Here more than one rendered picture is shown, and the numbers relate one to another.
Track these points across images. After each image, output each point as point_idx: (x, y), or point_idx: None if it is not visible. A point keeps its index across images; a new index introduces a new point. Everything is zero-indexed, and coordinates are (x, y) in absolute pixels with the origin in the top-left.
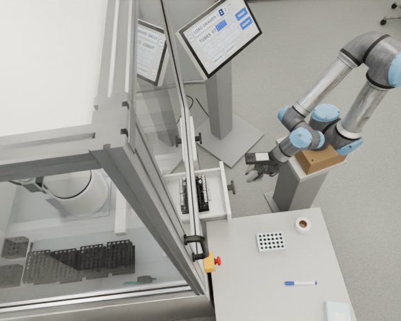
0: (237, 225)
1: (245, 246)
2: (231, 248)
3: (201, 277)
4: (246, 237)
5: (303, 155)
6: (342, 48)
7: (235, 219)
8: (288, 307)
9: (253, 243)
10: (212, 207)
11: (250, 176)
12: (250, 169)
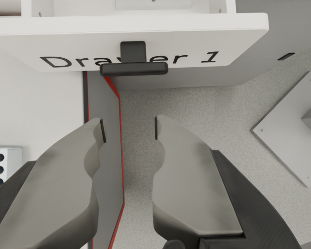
0: (59, 98)
1: None
2: None
3: None
4: (21, 118)
5: None
6: None
7: (77, 96)
8: None
9: (1, 135)
10: (91, 13)
11: (91, 143)
12: (165, 153)
